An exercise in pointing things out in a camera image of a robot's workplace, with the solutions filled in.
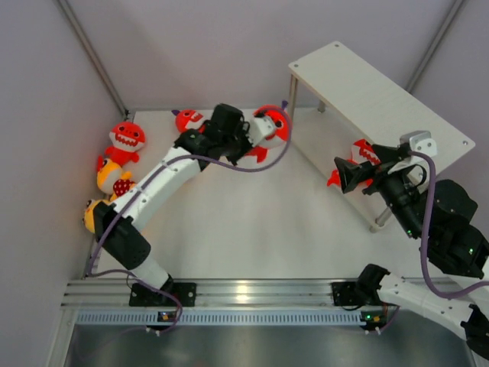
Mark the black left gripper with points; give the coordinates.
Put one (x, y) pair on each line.
(243, 131)

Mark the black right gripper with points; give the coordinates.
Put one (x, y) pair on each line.
(386, 154)

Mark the red shark plush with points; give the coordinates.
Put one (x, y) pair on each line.
(361, 151)
(186, 119)
(127, 140)
(279, 137)

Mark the red shark plush back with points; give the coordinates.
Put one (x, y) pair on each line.
(186, 119)

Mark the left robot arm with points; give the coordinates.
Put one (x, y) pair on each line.
(118, 225)

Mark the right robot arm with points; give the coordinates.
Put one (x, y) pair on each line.
(453, 253)

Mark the white two-tier shelf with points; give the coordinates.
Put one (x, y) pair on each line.
(338, 98)

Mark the yellow plush polka-dot left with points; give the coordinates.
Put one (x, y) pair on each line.
(111, 179)

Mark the yellow plush polka-dot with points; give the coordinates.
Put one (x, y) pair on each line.
(111, 179)
(88, 216)

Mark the yellow plush polka-dot front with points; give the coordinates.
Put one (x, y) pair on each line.
(88, 216)

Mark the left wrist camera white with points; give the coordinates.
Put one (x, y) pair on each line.
(263, 130)

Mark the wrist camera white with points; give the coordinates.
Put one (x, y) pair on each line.
(263, 130)
(420, 141)

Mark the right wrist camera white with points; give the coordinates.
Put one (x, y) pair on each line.
(420, 141)

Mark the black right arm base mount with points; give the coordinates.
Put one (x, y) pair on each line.
(350, 294)

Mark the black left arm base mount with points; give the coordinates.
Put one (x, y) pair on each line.
(184, 292)

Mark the white slotted cable duct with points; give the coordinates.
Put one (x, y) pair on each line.
(228, 318)

